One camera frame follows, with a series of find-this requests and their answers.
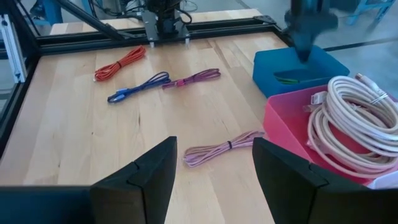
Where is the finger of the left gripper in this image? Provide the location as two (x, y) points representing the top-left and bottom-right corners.
(306, 34), (321, 62)
(294, 34), (307, 62)

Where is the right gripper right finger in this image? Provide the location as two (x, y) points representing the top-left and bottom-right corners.
(252, 138), (398, 224)

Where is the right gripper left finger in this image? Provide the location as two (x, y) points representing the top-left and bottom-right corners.
(0, 136), (178, 224)

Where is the pink braided cable bundle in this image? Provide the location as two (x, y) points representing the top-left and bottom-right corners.
(183, 130), (265, 169)

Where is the blue braided cable bundle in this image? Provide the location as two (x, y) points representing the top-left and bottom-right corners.
(107, 71), (172, 105)

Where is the orange braided cable bundle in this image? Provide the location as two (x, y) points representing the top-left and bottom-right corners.
(93, 45), (147, 83)

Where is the blue plastic bin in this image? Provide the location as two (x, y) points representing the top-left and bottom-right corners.
(252, 45), (351, 99)

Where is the blue metal stand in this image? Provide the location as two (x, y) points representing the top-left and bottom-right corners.
(29, 0), (65, 26)
(346, 0), (398, 26)

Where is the pink plastic bin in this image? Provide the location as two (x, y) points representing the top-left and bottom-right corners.
(263, 83), (398, 186)

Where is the neighbouring wooden table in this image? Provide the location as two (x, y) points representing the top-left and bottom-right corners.
(49, 8), (264, 35)

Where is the white twist tie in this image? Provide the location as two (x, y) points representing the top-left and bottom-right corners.
(369, 92), (389, 105)

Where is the beige cable coil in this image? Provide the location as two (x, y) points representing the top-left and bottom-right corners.
(303, 91), (398, 180)

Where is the black table frame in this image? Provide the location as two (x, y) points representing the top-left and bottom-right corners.
(0, 0), (295, 156)

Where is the white aluminium post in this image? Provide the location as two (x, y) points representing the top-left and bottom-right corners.
(0, 14), (27, 84)

